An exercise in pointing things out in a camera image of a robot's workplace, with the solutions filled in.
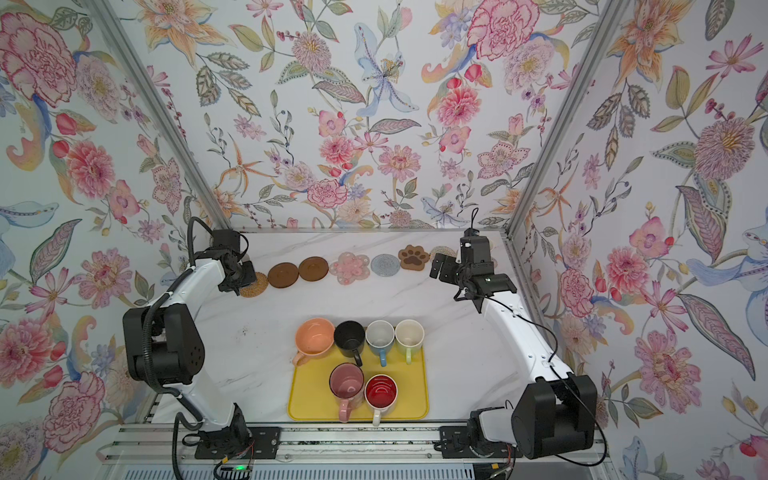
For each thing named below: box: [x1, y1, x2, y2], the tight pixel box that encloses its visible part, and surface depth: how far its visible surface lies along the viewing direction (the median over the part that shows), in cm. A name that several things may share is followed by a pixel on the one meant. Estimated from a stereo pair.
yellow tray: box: [349, 394, 374, 421], surface depth 80 cm
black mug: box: [334, 320, 366, 366], surface depth 86 cm
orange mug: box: [292, 318, 335, 367], surface depth 90 cm
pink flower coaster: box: [329, 252, 370, 286], surface depth 112 cm
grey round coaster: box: [371, 254, 400, 277], surface depth 112 cm
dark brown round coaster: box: [298, 256, 329, 282], surface depth 112 cm
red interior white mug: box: [364, 374, 399, 426], surface depth 79 cm
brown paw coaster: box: [398, 245, 430, 271], surface depth 116 cm
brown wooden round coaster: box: [267, 262, 299, 288], surface depth 109 cm
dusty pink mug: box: [329, 362, 365, 423], surface depth 76 cm
